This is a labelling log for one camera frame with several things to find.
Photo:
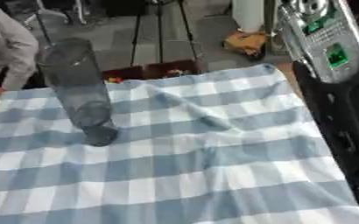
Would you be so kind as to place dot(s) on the silver and black right robot arm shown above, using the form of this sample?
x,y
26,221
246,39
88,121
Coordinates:
x,y
330,96

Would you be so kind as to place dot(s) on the dark transparent glass vase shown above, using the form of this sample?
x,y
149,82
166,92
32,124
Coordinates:
x,y
78,87

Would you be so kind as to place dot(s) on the dark red box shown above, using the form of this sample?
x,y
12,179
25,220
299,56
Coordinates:
x,y
169,67
126,72

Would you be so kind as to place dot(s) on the black tripod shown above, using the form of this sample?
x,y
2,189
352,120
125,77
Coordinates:
x,y
160,32

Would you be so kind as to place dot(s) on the white column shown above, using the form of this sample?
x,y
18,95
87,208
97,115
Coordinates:
x,y
248,14

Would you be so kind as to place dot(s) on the person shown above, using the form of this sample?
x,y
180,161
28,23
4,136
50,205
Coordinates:
x,y
9,49

